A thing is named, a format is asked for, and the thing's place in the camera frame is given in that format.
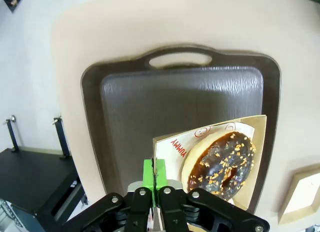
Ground chocolate donut with nuts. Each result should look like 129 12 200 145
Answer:
181 131 257 202

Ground kraft cardboard donut box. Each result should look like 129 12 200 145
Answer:
152 114 268 212
277 163 320 219

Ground black side table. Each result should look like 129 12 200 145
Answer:
0 148 88 232

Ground brown plastic serving tray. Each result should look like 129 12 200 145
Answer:
80 43 282 215

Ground black clamp post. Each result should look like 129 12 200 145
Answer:
51 113 71 159
3 114 20 152

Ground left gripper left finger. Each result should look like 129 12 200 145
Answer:
61 158 157 232

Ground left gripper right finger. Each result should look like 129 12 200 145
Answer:
154 158 271 232

